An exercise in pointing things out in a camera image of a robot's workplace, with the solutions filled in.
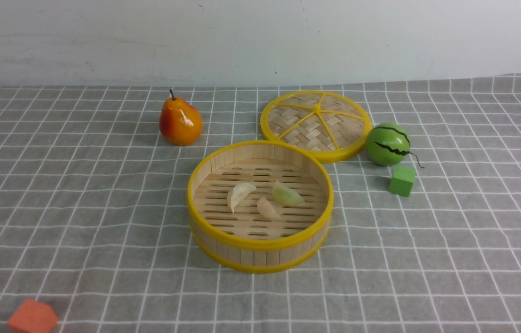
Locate white toy dumpling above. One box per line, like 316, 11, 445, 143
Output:
227, 183, 257, 214

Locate green wooden cube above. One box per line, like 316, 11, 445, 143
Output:
388, 165, 417, 197

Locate orange wooden block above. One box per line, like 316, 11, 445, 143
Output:
7, 299, 59, 333

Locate yellow bamboo steamer tray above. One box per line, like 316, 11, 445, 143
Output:
186, 141, 334, 273

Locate orange toy pear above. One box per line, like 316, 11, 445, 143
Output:
159, 89, 203, 146

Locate grey checked tablecloth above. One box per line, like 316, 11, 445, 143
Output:
0, 74, 521, 333

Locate small green toy watermelon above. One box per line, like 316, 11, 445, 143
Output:
365, 123, 424, 168

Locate yellow woven steamer lid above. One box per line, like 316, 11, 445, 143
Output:
260, 90, 373, 164

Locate green toy dumpling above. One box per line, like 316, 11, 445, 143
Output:
272, 181, 305, 207

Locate pink toy dumpling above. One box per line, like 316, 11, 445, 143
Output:
257, 197, 281, 221

